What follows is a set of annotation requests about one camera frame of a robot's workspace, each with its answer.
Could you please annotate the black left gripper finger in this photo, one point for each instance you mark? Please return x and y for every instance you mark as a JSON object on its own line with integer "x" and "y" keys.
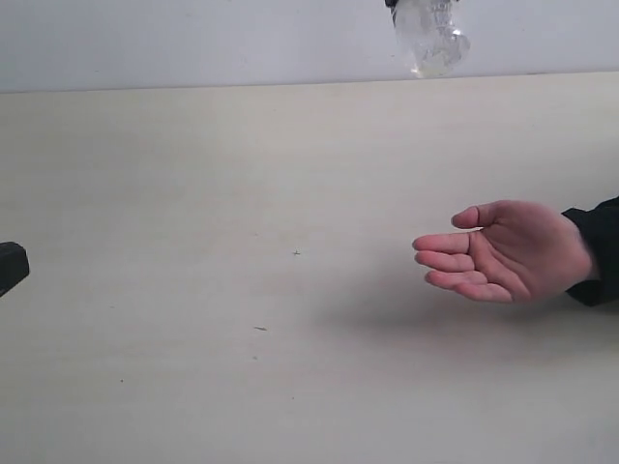
{"x": 14, "y": 266}

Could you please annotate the clear bottle blue white label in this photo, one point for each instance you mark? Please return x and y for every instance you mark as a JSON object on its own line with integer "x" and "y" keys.
{"x": 430, "y": 42}

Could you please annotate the black sleeved forearm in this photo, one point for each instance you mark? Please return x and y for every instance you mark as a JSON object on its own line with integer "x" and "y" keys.
{"x": 599, "y": 230}

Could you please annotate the person's open hand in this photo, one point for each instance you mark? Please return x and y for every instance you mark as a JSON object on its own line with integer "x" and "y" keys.
{"x": 507, "y": 252}

